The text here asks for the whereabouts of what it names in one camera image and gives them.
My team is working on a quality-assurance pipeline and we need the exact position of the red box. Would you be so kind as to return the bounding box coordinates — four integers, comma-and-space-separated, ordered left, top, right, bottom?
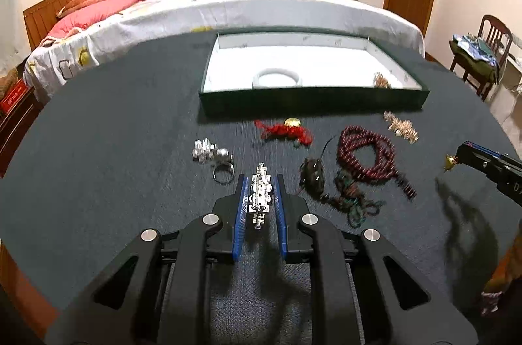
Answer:
0, 80, 27, 113

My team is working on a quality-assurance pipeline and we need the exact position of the green jewelry box tray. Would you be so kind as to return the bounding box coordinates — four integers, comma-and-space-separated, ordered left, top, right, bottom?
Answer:
198, 32, 431, 118

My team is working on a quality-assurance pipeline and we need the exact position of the person's right forearm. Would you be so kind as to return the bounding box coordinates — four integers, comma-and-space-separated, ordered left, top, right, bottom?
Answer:
480, 235, 522, 318

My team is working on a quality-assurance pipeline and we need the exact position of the silver ring brooch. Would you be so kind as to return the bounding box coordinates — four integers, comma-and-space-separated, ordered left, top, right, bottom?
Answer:
192, 139, 235, 184

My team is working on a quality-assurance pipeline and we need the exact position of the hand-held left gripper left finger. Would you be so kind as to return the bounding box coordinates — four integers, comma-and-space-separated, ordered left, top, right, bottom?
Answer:
45, 174, 249, 345

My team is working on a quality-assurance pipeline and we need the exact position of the bed with patterned sheet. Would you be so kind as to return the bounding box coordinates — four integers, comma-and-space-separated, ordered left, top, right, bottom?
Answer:
23, 0, 426, 101

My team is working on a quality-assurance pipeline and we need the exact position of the red knotted cord charm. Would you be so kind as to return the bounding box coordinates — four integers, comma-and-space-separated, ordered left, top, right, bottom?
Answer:
255, 118, 314, 147

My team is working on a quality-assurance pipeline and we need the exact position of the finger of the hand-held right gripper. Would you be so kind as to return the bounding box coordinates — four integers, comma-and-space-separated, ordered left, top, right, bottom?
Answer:
455, 141, 510, 175

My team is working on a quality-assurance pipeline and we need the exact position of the pink pillow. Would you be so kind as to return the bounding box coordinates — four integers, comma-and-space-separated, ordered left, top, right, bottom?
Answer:
48, 0, 149, 39

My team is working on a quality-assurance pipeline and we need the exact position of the dark red bead necklace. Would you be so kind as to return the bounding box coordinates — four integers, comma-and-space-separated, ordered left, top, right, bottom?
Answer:
338, 125, 417, 199

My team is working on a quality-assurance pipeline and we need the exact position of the wooden chair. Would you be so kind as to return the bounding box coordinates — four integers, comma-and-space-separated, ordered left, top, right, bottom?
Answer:
449, 14, 513, 102

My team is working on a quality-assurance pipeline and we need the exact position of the pile of clothes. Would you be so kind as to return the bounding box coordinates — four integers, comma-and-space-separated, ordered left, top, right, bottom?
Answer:
450, 33, 499, 85

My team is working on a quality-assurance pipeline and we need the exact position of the pale crystal brooch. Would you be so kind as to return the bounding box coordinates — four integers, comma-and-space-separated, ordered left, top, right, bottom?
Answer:
383, 111, 419, 144

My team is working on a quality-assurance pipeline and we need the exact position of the wooden headboard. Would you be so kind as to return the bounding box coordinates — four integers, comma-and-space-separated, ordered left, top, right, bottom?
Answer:
23, 0, 127, 52

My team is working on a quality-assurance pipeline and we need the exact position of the dark grey table cloth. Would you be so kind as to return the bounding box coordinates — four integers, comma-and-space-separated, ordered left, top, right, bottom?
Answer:
0, 27, 522, 345

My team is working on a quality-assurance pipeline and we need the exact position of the white bangle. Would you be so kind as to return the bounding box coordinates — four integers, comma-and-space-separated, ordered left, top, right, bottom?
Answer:
252, 68, 304, 89

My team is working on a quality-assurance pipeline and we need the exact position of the dark gourd pendant with cord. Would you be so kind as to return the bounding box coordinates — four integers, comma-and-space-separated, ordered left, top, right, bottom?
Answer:
299, 135, 386, 228

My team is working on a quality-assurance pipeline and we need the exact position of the wooden nightstand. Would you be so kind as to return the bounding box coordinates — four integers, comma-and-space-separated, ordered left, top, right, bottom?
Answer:
0, 71, 45, 176

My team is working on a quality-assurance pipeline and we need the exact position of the silver crystal hair clip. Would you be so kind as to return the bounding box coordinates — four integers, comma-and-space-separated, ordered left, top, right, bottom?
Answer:
247, 163, 273, 229

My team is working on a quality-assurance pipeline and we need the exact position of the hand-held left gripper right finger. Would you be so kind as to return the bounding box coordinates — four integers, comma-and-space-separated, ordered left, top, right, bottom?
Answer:
274, 174, 479, 345

